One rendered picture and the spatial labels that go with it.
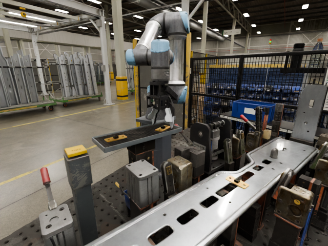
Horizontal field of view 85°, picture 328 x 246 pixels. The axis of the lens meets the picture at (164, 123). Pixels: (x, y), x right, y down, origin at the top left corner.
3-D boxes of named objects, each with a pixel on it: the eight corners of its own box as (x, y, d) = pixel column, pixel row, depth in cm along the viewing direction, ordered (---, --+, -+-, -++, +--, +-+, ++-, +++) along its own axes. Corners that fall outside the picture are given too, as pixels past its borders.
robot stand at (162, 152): (137, 170, 135) (135, 118, 123) (153, 158, 151) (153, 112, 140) (160, 178, 124) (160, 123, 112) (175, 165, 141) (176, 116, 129)
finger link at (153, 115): (142, 123, 82) (148, 106, 78) (150, 120, 87) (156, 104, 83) (147, 127, 81) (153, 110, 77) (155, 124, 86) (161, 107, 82)
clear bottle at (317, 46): (317, 68, 127) (325, 37, 122) (306, 68, 132) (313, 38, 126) (320, 68, 131) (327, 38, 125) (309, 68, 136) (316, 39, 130)
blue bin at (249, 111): (269, 123, 137) (272, 106, 133) (230, 116, 157) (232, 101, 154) (275, 119, 148) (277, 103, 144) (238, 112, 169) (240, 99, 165)
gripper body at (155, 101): (146, 109, 77) (145, 80, 73) (157, 106, 84) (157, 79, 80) (161, 111, 73) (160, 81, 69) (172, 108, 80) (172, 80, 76)
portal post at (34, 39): (47, 95, 991) (35, 30, 897) (39, 94, 1039) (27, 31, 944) (54, 95, 1020) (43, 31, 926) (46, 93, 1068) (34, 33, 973)
